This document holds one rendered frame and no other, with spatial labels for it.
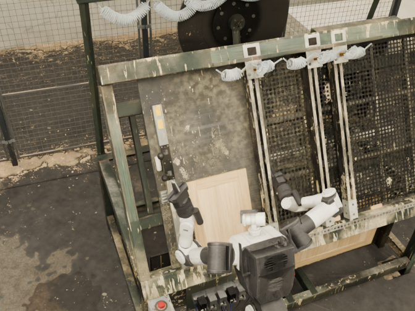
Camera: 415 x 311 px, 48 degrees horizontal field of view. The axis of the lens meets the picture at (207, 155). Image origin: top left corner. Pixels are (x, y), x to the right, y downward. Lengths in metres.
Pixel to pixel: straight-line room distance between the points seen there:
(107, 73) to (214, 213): 1.01
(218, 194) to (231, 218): 0.18
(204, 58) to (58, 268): 2.23
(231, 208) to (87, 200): 2.02
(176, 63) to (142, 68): 0.18
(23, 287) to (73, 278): 0.37
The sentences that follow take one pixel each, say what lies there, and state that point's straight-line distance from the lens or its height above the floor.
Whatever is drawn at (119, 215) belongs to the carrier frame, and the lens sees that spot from 3.22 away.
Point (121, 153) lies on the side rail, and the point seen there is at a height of 1.54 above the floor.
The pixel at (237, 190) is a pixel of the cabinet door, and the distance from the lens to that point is 2.77.
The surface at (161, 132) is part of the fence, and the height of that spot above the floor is 1.59.
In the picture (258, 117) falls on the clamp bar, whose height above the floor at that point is 1.58.
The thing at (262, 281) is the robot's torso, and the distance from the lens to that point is 2.25.
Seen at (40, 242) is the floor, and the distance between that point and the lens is 4.24.
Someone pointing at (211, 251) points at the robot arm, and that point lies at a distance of 2.26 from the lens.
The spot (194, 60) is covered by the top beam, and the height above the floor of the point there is 1.92.
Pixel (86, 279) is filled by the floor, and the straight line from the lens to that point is 3.91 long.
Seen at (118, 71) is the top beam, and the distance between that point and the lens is 2.44.
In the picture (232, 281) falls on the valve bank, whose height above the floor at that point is 0.74.
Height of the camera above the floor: 3.11
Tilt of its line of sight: 39 degrees down
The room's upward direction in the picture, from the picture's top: 2 degrees clockwise
